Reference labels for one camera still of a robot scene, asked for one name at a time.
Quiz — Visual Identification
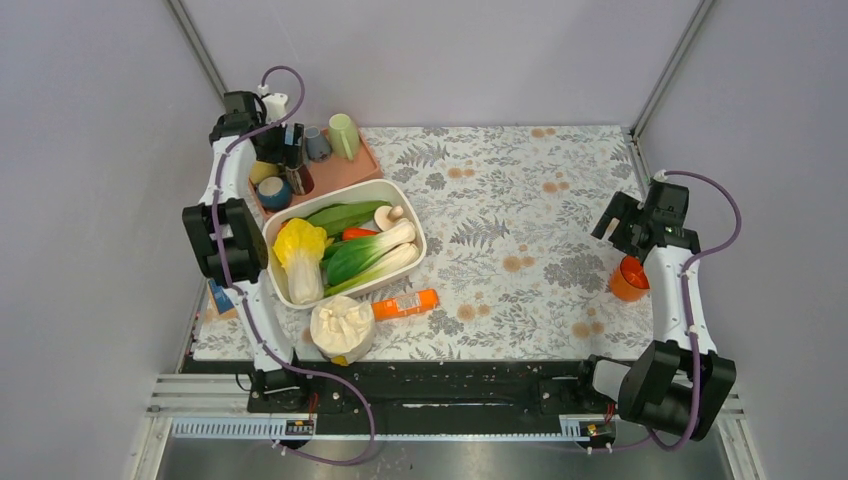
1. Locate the orange mug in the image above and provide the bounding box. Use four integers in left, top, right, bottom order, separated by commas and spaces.
608, 256, 650, 302

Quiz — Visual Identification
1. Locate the dark brown mug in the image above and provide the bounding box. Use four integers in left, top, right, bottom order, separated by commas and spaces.
284, 163, 315, 196

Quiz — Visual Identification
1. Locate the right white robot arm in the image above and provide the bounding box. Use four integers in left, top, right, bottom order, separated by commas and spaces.
573, 176, 741, 451

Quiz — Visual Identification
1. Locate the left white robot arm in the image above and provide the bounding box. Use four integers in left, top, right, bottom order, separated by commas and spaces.
181, 91, 295, 374

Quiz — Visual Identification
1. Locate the light green mug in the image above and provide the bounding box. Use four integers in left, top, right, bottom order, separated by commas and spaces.
327, 113, 360, 161

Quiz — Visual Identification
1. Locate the small grey blue cup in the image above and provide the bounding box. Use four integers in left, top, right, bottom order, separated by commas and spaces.
304, 126, 333, 163

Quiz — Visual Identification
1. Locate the yellow cup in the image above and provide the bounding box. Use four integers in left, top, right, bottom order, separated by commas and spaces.
249, 161, 279, 186

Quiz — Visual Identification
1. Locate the pink tray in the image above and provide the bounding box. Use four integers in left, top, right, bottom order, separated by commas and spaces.
289, 129, 384, 207

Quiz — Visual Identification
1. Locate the navy round cup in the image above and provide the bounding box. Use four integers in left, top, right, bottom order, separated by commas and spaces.
256, 176, 293, 212

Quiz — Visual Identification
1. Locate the green leaf vegetable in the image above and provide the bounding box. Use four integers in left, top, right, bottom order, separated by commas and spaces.
306, 200, 391, 237

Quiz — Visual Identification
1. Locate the red pepper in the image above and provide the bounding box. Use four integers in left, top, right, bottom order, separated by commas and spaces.
342, 227, 378, 241

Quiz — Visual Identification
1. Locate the yellow napa cabbage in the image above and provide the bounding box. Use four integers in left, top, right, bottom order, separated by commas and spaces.
272, 218, 328, 305

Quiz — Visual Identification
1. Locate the white mushroom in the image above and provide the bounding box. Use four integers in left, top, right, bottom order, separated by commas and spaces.
373, 205, 404, 232

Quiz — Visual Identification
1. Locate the white vegetable tub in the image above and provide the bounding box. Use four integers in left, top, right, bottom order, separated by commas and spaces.
261, 178, 428, 311

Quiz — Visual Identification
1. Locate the upper bok choy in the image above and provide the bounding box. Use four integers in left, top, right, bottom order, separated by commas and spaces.
326, 219, 417, 286

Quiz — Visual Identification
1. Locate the bok choy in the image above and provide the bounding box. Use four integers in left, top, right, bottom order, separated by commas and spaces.
324, 243, 420, 297
326, 219, 417, 286

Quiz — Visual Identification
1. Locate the lower bok choy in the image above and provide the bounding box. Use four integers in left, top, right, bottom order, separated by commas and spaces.
324, 243, 420, 297

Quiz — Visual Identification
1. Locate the blue labelled box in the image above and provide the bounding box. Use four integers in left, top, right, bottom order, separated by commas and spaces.
207, 279, 238, 319

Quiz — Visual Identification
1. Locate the cream cloth bag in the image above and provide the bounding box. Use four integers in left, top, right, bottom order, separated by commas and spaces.
309, 295, 376, 366

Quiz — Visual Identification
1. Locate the orange tube package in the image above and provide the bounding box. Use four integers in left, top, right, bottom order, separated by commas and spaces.
371, 289, 440, 321

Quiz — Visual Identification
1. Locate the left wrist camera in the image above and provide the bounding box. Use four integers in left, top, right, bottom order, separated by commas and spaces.
258, 85, 289, 123

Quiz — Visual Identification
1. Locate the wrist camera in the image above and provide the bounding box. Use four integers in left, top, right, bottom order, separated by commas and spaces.
652, 169, 668, 183
258, 85, 289, 123

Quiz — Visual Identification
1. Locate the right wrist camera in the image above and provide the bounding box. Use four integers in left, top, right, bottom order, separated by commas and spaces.
652, 169, 668, 183

